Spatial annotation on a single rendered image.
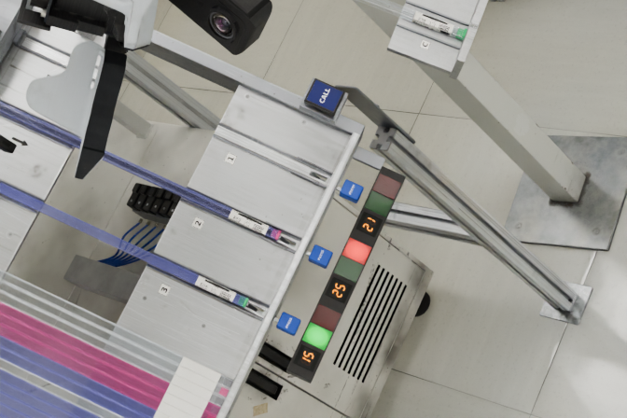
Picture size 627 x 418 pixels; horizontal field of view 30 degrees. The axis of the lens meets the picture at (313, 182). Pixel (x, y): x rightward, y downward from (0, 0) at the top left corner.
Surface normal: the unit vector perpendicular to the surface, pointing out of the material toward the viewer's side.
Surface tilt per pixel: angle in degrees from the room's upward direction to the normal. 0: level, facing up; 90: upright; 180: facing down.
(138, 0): 58
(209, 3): 65
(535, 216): 0
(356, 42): 0
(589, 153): 0
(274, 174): 44
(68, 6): 91
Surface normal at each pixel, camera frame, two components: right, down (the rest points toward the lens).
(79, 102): 0.20, 0.01
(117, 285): -0.59, -0.48
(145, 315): 0.04, -0.25
